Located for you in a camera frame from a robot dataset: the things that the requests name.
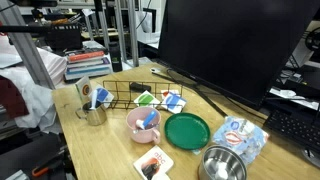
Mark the green and white board book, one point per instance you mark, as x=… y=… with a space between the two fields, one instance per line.
x=146 y=99

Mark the upright aluminium frame post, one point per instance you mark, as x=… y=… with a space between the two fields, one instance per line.
x=133 y=30

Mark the blue printed plastic package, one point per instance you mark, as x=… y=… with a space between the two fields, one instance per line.
x=240 y=135

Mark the red hardcover book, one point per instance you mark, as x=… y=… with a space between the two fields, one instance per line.
x=86 y=55

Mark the black monitor stand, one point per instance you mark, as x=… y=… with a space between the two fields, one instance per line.
x=211 y=101

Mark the red and white board book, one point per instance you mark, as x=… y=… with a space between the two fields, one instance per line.
x=165 y=92

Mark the pink mug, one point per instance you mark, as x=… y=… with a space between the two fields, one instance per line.
x=141 y=136

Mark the maroon cloth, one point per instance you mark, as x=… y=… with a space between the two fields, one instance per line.
x=11 y=98

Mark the white crumpled cloth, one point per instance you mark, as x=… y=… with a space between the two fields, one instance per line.
x=36 y=100

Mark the blue and white board book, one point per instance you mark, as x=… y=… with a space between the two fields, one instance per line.
x=102 y=95

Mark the blue and white utensil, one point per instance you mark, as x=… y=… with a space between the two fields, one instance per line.
x=150 y=117

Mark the green plate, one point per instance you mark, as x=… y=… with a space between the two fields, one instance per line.
x=186 y=131

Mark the black remote control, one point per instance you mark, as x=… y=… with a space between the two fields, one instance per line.
x=140 y=87

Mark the black crate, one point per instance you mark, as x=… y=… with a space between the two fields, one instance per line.
x=65 y=38

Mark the grey and purple book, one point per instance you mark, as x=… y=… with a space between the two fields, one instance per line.
x=87 y=62

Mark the blue white book with stripes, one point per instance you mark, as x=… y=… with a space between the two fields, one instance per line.
x=174 y=102

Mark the large black computer monitor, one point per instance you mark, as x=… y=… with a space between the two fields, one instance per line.
x=233 y=43

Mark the small steel pitcher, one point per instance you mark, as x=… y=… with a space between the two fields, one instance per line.
x=96 y=116

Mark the white plastic spoon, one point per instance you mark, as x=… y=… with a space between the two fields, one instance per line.
x=94 y=98

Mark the blue spine book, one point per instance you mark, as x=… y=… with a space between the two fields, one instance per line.
x=87 y=70

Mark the black horizontal rod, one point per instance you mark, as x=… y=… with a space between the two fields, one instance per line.
x=23 y=29

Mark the white abc board book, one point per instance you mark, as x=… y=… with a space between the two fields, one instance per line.
x=155 y=161

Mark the board book with orange circle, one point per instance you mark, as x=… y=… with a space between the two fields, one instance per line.
x=85 y=89

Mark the stainless steel bowl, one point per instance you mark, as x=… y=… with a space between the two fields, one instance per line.
x=221 y=159

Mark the black keyboard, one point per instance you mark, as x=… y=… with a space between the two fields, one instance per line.
x=293 y=128

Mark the black bottle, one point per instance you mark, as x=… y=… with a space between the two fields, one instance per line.
x=115 y=56

